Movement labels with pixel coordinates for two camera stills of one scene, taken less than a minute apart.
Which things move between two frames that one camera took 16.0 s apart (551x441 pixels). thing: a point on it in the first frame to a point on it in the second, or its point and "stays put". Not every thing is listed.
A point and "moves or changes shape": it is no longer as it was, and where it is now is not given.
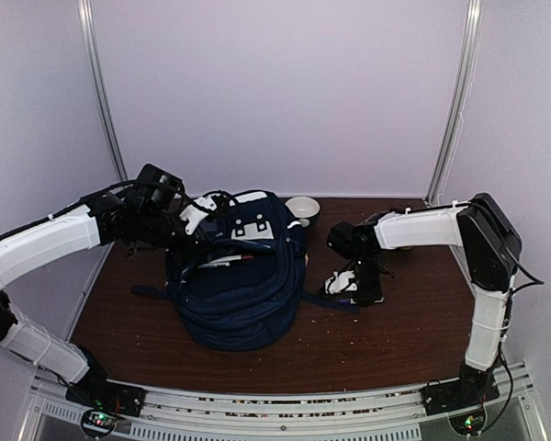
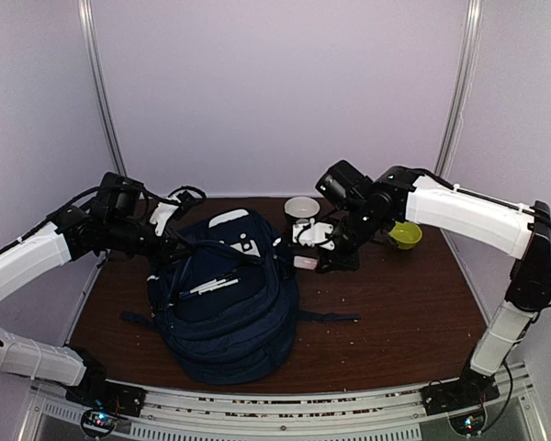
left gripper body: x=182 y=253 to x=155 y=255
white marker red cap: x=232 y=258 to x=207 y=286
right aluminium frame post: x=453 y=124 stays put
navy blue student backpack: x=243 y=288 moves or changes shape
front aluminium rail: x=337 y=413 stays put
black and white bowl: x=303 y=207 stays put
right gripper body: x=369 y=269 to x=350 y=261
